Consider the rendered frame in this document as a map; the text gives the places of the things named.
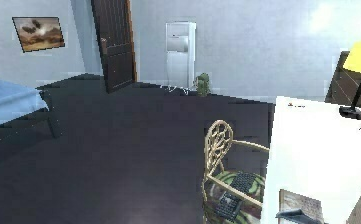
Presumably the dark grey flat object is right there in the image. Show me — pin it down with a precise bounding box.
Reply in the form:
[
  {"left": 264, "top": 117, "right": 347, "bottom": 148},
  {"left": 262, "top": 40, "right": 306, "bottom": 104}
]
[{"left": 275, "top": 208, "right": 327, "bottom": 224}]

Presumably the bed with blue cover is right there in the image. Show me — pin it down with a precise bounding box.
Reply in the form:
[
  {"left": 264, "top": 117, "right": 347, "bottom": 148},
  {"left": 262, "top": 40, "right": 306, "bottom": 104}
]
[{"left": 0, "top": 77, "right": 63, "bottom": 140}]

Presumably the beige wicker chair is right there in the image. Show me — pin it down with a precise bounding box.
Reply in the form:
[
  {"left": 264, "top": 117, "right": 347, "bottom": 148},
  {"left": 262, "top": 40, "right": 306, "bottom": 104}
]
[{"left": 201, "top": 119, "right": 271, "bottom": 224}]

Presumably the framed brown landscape picture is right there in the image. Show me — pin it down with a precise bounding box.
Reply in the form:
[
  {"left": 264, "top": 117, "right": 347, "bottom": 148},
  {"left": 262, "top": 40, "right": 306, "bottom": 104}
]
[{"left": 11, "top": 16, "right": 66, "bottom": 54}]

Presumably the dark framed window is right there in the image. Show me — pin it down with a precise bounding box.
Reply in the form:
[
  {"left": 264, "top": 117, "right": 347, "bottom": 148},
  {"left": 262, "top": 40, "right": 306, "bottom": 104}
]
[{"left": 324, "top": 50, "right": 361, "bottom": 108}]

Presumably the white desk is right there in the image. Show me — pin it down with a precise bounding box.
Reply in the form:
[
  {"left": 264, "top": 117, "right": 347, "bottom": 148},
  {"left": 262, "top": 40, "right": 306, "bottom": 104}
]
[{"left": 259, "top": 95, "right": 361, "bottom": 224}]

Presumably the yellow shade black desk lamp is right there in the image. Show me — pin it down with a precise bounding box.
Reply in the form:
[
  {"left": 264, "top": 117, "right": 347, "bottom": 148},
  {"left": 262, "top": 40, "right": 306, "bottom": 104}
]
[{"left": 338, "top": 40, "right": 361, "bottom": 121}]

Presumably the dark brown room door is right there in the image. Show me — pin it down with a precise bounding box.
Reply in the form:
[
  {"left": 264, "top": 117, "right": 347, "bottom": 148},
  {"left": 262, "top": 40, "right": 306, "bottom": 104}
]
[{"left": 90, "top": 0, "right": 138, "bottom": 95}]

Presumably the green house plant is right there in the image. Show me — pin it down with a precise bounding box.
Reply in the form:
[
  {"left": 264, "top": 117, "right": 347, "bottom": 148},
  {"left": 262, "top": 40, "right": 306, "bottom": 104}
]
[{"left": 193, "top": 72, "right": 212, "bottom": 98}]

